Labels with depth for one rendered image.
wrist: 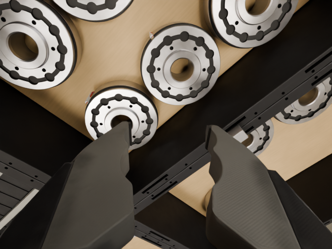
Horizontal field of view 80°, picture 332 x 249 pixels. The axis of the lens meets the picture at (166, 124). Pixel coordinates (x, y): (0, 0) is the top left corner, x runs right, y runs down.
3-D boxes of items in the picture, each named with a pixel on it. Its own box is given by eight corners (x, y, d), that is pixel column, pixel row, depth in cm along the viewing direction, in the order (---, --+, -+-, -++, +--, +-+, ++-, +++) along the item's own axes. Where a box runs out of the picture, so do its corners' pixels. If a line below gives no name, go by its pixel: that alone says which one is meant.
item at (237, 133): (237, 124, 22) (242, 129, 21) (244, 131, 23) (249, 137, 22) (225, 134, 23) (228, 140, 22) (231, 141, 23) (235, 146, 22)
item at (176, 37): (186, 3, 22) (186, 3, 22) (233, 68, 27) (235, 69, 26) (124, 67, 25) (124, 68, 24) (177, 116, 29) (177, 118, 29)
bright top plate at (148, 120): (115, 71, 25) (115, 72, 25) (171, 117, 29) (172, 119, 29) (70, 123, 28) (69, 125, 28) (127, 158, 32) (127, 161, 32)
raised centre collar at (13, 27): (17, 10, 20) (13, 10, 20) (59, 49, 23) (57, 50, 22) (-10, 43, 22) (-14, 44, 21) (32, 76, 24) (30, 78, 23)
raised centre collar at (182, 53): (184, 39, 24) (185, 40, 23) (208, 69, 26) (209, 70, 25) (153, 68, 25) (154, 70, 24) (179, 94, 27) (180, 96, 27)
